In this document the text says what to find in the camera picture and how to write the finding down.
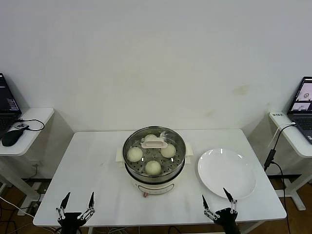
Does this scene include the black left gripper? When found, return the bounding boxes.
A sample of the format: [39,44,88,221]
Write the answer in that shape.
[56,191,96,234]

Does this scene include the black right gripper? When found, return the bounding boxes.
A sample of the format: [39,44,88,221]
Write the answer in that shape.
[202,187,242,234]

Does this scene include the glass lid cream handle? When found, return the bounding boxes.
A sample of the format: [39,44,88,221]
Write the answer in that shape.
[123,126,185,175]

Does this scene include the steel steamer pot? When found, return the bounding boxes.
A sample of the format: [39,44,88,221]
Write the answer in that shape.
[115,140,194,197]

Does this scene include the perforated stainless steamer basket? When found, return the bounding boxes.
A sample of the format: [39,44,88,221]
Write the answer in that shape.
[122,126,186,184]

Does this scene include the white round plate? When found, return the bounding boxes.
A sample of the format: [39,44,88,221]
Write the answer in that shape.
[197,148,257,200]

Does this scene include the black computer mouse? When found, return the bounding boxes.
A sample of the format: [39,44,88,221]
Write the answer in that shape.
[1,129,26,147]

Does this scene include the white side desk rounded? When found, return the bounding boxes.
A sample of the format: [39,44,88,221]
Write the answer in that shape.
[0,107,56,210]

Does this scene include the white side desk labelled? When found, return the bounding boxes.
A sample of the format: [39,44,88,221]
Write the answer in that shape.
[269,111,312,212]

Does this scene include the black laptop dark screen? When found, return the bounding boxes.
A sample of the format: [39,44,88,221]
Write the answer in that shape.
[0,73,23,138]

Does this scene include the grey laptop image windows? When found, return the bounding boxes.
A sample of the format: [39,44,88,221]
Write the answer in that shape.
[286,76,312,144]

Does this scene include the black cable with adapter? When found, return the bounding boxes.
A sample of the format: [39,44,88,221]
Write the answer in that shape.
[263,123,297,234]

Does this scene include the black usb cable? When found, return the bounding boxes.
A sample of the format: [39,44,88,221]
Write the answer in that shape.
[15,118,45,132]

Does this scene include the white flat cable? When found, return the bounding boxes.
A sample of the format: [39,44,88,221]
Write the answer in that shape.
[267,122,297,148]

